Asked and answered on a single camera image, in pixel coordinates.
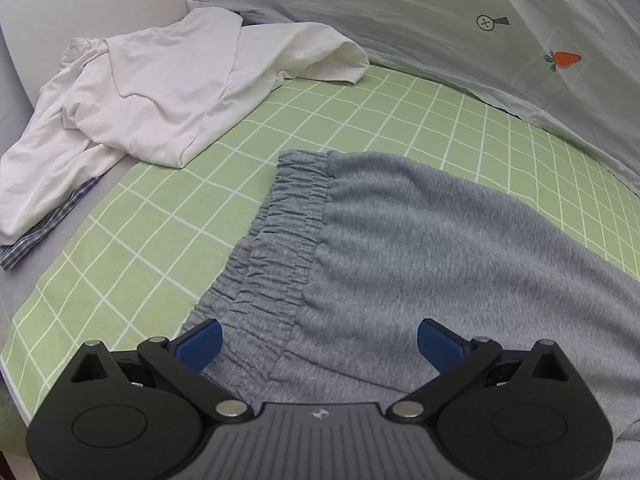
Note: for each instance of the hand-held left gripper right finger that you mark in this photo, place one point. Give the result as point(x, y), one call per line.
point(439, 346)

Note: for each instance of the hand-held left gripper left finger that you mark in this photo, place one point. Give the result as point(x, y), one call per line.
point(201, 344)

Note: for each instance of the pale carrot print quilt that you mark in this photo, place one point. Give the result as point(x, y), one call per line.
point(450, 25)

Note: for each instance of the blue plaid cloth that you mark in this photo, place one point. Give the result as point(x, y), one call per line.
point(50, 227)

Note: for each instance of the green checked bed sheet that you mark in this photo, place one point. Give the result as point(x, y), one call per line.
point(165, 225)

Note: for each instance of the grey sweat pants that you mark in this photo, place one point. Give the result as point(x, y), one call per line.
point(400, 240)

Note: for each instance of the white shirt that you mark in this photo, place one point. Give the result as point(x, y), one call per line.
point(150, 100)

